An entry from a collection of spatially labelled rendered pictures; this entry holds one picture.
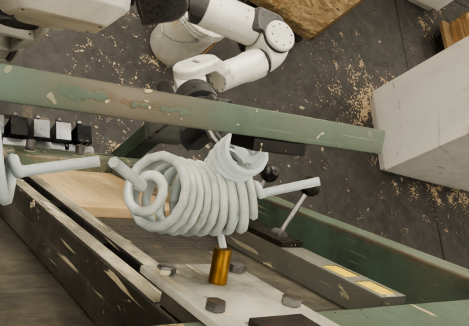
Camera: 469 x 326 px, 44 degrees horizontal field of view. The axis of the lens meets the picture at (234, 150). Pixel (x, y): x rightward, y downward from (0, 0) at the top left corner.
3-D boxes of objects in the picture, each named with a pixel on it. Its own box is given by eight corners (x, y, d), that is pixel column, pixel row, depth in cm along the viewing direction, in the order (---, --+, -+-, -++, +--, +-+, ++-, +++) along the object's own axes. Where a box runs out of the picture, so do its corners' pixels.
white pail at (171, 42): (197, 33, 318) (247, -16, 283) (198, 80, 306) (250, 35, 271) (145, 14, 302) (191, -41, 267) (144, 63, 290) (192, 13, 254)
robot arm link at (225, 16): (270, 36, 152) (193, 4, 143) (298, 13, 141) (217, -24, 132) (265, 75, 148) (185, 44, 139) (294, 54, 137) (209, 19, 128)
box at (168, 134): (174, 113, 193) (202, 89, 180) (177, 146, 189) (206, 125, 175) (141, 108, 186) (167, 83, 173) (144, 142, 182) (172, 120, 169)
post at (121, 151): (82, 190, 246) (166, 120, 190) (82, 203, 244) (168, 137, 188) (68, 189, 243) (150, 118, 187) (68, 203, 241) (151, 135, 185)
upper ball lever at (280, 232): (275, 242, 103) (315, 181, 106) (288, 248, 100) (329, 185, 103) (262, 232, 101) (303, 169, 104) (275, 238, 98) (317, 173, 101)
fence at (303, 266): (127, 181, 159) (129, 167, 158) (400, 322, 81) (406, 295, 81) (109, 180, 156) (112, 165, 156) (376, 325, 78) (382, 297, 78)
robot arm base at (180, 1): (127, -8, 141) (133, -53, 134) (179, 1, 144) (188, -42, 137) (126, 24, 130) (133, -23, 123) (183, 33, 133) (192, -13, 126)
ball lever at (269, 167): (237, 224, 113) (274, 168, 115) (248, 230, 110) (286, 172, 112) (225, 214, 111) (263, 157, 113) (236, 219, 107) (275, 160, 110)
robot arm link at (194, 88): (250, 124, 113) (234, 101, 123) (222, 89, 108) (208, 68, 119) (198, 163, 114) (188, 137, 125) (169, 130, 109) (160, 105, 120)
